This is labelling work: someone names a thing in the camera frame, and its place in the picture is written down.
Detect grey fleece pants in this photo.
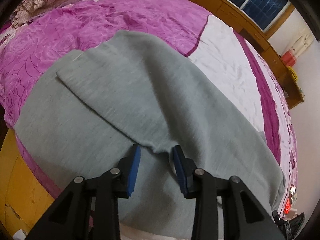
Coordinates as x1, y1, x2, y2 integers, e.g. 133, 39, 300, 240
14, 30, 285, 239

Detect black device with red light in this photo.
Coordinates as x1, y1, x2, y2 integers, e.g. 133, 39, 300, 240
272, 185, 305, 239

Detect dark window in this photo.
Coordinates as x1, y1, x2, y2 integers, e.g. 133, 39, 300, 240
228, 0, 289, 32

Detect yellow cable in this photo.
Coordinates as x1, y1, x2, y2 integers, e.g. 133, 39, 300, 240
287, 65, 299, 82

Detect magenta and white bedspread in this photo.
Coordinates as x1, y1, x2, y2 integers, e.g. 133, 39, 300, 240
1, 0, 297, 189

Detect wooden wall cabinet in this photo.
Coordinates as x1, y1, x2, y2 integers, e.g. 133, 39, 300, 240
189, 0, 304, 109

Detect red box on cabinet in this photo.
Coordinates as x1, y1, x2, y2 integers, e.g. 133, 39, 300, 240
281, 50, 297, 67

